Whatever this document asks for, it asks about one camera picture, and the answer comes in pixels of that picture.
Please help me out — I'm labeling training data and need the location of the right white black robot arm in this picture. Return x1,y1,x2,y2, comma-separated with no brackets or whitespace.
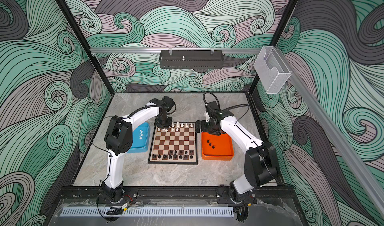
200,93,279,201

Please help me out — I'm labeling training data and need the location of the folding chess board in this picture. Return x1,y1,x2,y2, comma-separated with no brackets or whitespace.
148,122,198,165

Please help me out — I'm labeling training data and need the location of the white slotted cable duct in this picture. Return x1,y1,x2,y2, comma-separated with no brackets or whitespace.
59,206,234,218

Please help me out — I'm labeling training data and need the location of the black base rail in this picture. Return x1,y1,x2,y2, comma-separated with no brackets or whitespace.
58,186,296,200

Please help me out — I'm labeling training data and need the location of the black perforated wall shelf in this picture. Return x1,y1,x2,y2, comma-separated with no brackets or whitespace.
159,51,224,70

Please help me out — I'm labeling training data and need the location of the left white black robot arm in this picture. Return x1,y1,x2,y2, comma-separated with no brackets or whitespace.
101,96,176,203

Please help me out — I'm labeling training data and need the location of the aluminium wall rail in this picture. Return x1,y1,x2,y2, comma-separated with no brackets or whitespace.
90,47,261,55

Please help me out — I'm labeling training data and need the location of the orange plastic tray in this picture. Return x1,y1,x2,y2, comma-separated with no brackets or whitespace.
201,133,234,161

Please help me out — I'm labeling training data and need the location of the blue plastic tray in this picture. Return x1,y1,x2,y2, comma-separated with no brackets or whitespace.
127,122,150,154

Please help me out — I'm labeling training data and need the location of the clear acrylic wall holder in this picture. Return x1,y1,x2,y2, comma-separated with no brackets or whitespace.
254,46,292,94

